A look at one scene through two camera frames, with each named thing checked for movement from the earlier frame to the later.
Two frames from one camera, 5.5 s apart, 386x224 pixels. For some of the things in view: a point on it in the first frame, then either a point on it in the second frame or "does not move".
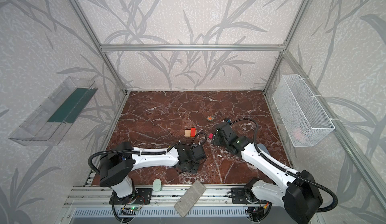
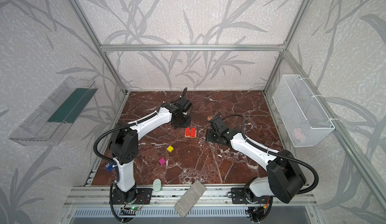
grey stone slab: [189, 198] does not move
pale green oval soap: [157, 185] does not move
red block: [193, 132] does not move
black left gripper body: [197, 153] → [181, 123]
